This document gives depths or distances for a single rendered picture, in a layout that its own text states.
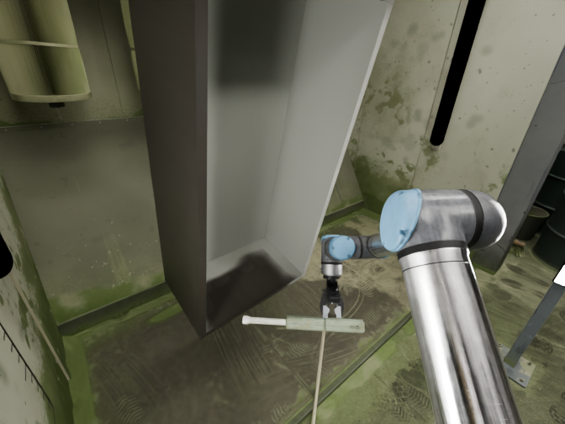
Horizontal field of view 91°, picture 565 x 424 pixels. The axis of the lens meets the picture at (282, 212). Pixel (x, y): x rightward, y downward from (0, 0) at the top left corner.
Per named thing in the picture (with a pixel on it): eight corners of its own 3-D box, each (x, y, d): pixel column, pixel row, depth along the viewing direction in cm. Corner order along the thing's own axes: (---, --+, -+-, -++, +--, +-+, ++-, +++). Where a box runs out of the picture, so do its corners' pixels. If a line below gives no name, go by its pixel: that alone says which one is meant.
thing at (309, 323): (355, 311, 130) (366, 321, 107) (355, 322, 129) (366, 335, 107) (251, 306, 134) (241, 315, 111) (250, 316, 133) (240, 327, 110)
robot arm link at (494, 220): (536, 180, 51) (380, 234, 117) (473, 180, 50) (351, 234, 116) (552, 244, 49) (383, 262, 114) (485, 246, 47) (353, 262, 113)
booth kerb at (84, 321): (65, 341, 156) (57, 325, 150) (65, 339, 157) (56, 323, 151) (362, 210, 308) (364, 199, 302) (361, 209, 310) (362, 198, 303)
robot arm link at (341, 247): (361, 234, 105) (350, 236, 117) (330, 235, 104) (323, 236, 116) (362, 259, 104) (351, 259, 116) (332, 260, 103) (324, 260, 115)
